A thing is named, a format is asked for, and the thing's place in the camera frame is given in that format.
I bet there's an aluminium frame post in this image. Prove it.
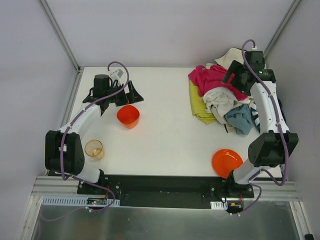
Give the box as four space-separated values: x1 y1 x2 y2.
263 0 303 60
37 0 81 72

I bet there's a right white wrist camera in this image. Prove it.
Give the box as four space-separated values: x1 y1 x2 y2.
251 46 262 52

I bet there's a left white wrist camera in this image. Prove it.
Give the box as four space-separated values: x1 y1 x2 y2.
107 69 124 80

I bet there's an orange plastic bowl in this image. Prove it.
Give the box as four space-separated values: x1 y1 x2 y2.
116 105 140 129

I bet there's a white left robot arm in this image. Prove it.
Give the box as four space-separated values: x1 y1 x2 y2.
44 73 144 183

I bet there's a cream canvas tote bag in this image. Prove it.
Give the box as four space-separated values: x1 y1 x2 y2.
214 47 244 70

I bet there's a magenta pink cloth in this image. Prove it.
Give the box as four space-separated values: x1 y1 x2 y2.
188 64 248 101

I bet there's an orange plastic plate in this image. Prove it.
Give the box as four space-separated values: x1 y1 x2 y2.
211 148 244 179

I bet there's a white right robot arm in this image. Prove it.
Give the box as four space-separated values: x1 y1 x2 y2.
222 50 299 192

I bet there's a yellow-green cloth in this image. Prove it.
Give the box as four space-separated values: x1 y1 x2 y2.
189 80 217 125

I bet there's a left aluminium frame post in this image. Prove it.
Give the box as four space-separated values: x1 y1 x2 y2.
37 0 81 72

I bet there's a right aluminium frame post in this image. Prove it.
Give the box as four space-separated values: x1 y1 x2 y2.
263 0 303 60

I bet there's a light blue cloth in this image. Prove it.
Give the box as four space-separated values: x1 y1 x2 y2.
224 104 254 136

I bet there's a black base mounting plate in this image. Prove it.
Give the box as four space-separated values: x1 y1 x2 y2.
77 175 254 209

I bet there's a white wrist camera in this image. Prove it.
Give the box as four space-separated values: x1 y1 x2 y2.
251 46 262 52
107 69 124 80

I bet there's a white cloth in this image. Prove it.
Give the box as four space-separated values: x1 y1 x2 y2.
202 87 254 124

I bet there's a transparent amber plastic cup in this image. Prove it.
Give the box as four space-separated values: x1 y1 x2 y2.
84 139 105 160

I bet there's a black printed t-shirt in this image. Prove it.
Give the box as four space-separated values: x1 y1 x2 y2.
249 98 287 133

